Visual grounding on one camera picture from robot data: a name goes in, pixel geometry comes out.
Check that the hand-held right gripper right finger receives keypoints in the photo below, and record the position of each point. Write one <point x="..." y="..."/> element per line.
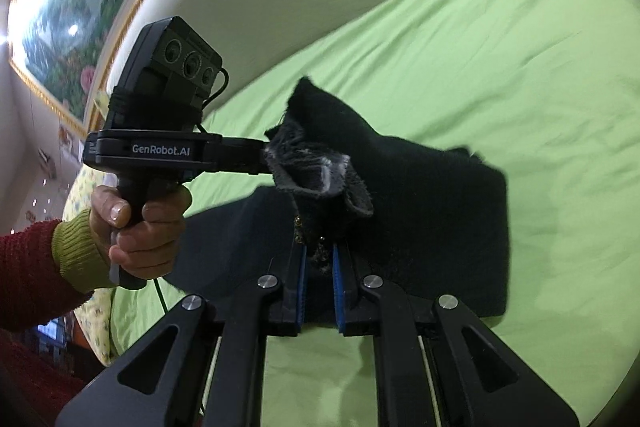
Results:
<point x="336" y="292"/>

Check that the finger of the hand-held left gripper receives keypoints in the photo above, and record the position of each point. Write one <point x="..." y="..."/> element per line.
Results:
<point x="245" y="154"/>

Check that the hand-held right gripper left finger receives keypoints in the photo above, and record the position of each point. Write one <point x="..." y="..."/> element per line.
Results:
<point x="301" y="289"/>

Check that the black pants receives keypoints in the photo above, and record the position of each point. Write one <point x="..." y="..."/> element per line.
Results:
<point x="425" y="207"/>

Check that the person's left forearm red sleeve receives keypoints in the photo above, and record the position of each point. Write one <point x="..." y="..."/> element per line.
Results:
<point x="35" y="272"/>

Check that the person's left hand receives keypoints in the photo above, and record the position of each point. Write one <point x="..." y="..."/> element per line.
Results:
<point x="150" y="237"/>

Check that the gold framed landscape painting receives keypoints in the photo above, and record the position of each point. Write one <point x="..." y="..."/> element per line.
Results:
<point x="65" y="7"/>

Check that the yellow floral pillow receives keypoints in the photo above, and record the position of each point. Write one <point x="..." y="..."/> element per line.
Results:
<point x="95" y="322"/>

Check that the green bed sheet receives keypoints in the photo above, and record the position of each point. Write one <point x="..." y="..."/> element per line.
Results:
<point x="500" y="57"/>

